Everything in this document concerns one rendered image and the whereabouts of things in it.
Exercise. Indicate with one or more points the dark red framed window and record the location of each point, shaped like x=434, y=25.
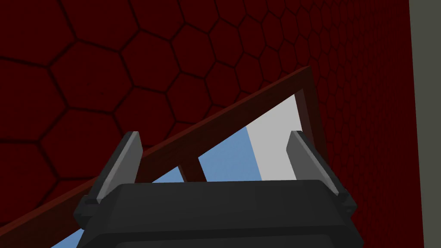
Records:
x=234, y=155

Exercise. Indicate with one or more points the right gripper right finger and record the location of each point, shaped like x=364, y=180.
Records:
x=311, y=163

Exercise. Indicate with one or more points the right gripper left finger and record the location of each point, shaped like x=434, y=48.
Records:
x=120, y=167

